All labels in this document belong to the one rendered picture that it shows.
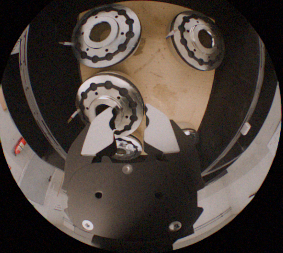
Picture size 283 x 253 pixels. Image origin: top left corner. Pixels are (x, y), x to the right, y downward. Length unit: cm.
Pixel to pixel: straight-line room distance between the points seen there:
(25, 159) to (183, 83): 315
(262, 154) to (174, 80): 337
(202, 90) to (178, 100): 6
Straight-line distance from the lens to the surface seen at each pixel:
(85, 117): 15
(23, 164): 309
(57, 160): 40
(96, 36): 16
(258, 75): 17
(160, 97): 17
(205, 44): 18
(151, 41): 16
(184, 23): 15
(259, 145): 340
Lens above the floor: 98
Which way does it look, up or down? 58 degrees down
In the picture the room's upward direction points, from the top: 179 degrees clockwise
